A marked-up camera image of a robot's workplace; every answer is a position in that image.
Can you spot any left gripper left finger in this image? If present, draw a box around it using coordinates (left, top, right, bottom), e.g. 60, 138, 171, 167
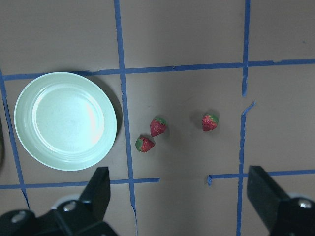
52, 167, 110, 221

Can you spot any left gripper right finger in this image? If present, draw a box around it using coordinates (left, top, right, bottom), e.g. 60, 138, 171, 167
247, 166, 315, 236

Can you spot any red strawberry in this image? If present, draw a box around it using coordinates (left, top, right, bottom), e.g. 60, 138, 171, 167
202, 114, 219, 132
135, 136, 155, 153
150, 117, 168, 137

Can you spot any light green plate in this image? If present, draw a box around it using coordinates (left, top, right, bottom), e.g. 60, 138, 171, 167
14, 72, 117, 171

